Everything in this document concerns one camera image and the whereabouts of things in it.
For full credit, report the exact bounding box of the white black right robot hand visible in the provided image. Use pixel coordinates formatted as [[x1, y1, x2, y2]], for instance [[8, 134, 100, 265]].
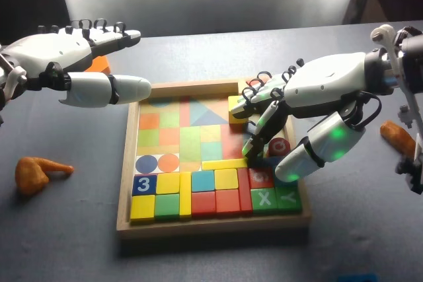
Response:
[[229, 52, 381, 184]]

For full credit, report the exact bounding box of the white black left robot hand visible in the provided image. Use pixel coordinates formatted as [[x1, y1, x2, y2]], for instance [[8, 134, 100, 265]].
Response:
[[1, 18, 152, 108]]

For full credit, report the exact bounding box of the orange polyhedron block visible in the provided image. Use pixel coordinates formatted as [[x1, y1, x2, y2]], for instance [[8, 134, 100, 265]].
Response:
[[86, 55, 110, 74]]

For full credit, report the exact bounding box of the yellow cube block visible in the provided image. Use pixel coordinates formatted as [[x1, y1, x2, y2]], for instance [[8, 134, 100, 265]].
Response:
[[227, 95, 250, 125]]

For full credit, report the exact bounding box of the orange toy chicken drumstick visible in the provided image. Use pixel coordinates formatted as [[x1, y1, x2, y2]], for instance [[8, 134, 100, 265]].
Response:
[[379, 120, 416, 157], [15, 156, 75, 196]]

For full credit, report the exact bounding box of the wooden puzzle tray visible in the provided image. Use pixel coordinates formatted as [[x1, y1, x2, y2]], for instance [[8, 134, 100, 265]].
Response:
[[116, 77, 312, 239]]

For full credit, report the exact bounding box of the grey table cloth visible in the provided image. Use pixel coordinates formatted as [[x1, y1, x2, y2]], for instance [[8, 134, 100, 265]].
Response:
[[0, 20, 423, 282]]

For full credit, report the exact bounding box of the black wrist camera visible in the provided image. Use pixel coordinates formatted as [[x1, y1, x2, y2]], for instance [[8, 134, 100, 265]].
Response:
[[395, 155, 423, 195]]

